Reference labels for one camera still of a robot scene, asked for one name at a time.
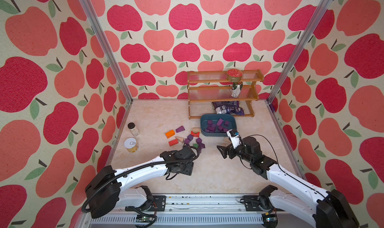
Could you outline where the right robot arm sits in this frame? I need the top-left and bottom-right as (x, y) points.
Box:
(217, 134), (360, 228)

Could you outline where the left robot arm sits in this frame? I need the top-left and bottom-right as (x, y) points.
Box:
(81, 144), (200, 219)

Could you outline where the red rectangular block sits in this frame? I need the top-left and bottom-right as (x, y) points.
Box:
(169, 139), (179, 147)

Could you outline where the natural wood triangle block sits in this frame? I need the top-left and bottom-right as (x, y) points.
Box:
(176, 136), (185, 143)

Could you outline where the orange wooden block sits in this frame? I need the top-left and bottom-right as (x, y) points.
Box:
(165, 130), (176, 139)

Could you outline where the red arch block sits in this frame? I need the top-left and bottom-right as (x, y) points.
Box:
(191, 131), (200, 138)

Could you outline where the purple wedge block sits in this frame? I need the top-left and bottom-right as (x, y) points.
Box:
(176, 126), (185, 133)

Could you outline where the natural wood cube block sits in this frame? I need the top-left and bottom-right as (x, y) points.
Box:
(192, 127), (201, 133)

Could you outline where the purple snack bag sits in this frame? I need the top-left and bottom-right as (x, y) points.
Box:
(212, 101), (245, 116)

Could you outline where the yellow can white lid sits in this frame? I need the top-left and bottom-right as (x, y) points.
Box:
(124, 137), (139, 153)

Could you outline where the glass jar black lid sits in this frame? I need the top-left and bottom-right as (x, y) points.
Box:
(128, 122), (140, 136)

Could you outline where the wooden three-tier shelf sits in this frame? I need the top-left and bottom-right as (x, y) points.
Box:
(187, 70), (264, 119)

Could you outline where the small green white bottle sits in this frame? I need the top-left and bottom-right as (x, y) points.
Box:
(231, 82), (243, 98)

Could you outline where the red lidded tin can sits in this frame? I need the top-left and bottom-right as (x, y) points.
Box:
(227, 69), (243, 83)

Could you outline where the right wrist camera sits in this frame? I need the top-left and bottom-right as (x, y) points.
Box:
(227, 129), (243, 149)

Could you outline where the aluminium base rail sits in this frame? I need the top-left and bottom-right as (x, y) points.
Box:
(74, 194), (317, 228)

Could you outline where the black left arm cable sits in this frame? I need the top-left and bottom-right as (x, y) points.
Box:
(80, 146), (201, 214)

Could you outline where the right aluminium frame post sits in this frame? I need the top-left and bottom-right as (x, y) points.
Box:
(266, 0), (333, 106)

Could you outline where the aluminium frame post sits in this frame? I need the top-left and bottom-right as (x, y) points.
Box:
(79, 0), (133, 105)
(266, 0), (333, 106)

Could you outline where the left aluminium frame post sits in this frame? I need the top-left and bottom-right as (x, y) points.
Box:
(79, 0), (133, 105)

